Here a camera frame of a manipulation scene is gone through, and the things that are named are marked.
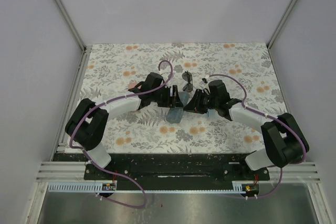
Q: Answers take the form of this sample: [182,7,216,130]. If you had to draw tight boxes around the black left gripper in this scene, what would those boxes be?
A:
[151,85,183,108]

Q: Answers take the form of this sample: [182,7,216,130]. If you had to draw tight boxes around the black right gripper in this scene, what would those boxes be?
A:
[183,89,218,115]

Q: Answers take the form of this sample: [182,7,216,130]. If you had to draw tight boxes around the blue-grey glasses case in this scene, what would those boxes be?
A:
[165,91,190,124]

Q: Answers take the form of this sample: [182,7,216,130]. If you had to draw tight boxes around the black sunglasses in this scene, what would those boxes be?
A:
[182,71,193,92]

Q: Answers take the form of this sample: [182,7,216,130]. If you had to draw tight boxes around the pink glasses case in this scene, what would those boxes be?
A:
[128,82,142,92]

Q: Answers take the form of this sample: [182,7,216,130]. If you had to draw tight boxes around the light blue cloth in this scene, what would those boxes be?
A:
[207,110,216,118]

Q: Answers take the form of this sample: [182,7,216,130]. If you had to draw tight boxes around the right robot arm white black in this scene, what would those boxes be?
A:
[184,80,309,180]

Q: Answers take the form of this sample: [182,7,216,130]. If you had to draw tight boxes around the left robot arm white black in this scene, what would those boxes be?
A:
[65,72,184,179]

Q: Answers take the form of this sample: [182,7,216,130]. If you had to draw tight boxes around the floral table mat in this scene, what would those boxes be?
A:
[79,42,287,153]

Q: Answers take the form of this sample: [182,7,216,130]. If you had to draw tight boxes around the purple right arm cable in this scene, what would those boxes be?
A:
[202,74,308,200]

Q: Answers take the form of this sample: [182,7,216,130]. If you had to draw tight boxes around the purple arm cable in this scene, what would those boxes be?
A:
[202,74,308,200]
[68,60,174,208]

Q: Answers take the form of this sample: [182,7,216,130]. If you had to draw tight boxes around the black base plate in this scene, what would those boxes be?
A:
[83,154,270,191]

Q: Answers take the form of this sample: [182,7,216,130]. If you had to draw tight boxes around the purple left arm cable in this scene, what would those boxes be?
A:
[68,60,174,208]

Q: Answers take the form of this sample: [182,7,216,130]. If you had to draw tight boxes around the white slotted cable duct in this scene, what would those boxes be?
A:
[48,181,252,194]

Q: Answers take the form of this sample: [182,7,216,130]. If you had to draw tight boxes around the left aluminium frame post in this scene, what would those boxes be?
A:
[53,0,87,52]

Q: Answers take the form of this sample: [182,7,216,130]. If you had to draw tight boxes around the aluminium frame post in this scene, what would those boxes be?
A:
[53,0,87,52]
[266,0,300,51]

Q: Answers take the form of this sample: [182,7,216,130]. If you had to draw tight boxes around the right aluminium frame post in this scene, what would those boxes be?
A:
[266,0,300,51]

